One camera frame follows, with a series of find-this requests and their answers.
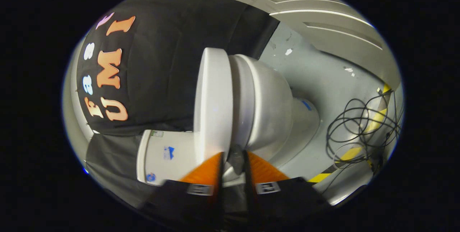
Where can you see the white toilet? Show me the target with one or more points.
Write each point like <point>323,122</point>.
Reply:
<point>266,106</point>

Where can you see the white toilet lid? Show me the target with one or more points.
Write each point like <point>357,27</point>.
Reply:
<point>214,99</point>

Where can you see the black backdrop cloth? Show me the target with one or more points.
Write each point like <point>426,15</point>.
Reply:
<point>161,63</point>

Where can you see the yellow black floor tape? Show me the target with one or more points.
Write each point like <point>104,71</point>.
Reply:
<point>350,153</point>

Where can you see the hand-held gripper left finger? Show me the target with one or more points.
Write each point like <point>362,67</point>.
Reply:
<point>220,203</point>

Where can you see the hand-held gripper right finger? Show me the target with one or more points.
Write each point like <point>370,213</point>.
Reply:
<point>248,189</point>

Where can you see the white drawer cabinet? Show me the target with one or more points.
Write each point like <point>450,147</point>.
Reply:
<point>323,27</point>

